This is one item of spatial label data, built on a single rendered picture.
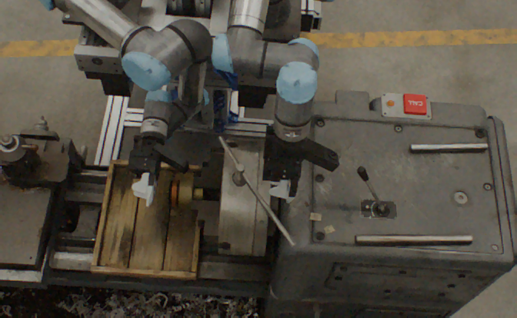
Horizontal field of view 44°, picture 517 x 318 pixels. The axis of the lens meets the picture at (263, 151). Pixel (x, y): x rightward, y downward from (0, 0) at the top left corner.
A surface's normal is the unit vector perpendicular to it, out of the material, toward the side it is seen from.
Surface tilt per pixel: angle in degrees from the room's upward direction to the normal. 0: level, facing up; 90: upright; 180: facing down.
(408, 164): 0
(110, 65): 90
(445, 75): 0
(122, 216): 0
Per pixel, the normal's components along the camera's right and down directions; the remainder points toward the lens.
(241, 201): 0.03, 0.00
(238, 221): 0.00, 0.34
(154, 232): 0.06, -0.48
